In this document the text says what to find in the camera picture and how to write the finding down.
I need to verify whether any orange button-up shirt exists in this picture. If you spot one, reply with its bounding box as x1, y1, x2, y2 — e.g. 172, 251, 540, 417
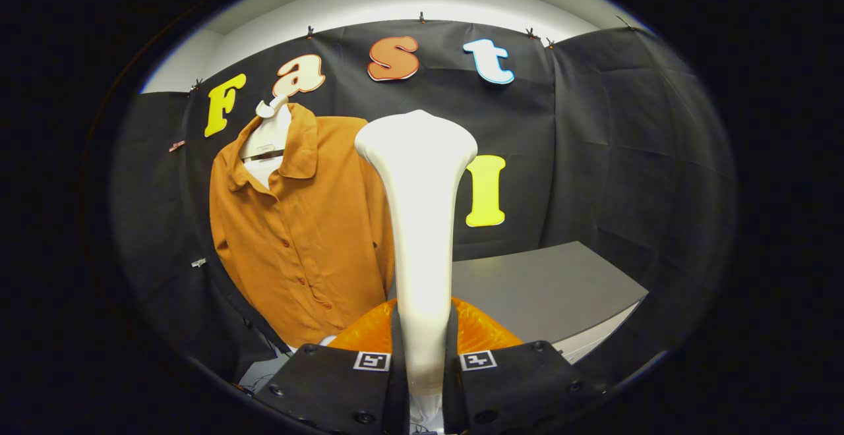
210, 102, 396, 349

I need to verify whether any white garment steamer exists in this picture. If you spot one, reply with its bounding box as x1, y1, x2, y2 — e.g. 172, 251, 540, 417
355, 109, 478, 433

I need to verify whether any black backdrop cloth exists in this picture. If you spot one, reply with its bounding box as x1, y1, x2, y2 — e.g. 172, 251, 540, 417
112, 18, 737, 383

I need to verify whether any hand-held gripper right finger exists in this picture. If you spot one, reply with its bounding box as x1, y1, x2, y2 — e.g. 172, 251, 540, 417
443, 297, 597, 435

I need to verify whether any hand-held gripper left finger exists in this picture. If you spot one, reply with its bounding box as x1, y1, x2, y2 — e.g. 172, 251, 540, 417
254, 298, 409, 435

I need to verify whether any white mannequin torso stand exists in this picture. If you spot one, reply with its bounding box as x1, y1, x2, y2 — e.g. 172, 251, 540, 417
237, 95, 293, 189

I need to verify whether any grey cabinet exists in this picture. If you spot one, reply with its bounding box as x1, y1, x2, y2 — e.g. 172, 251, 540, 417
396, 241, 650, 364

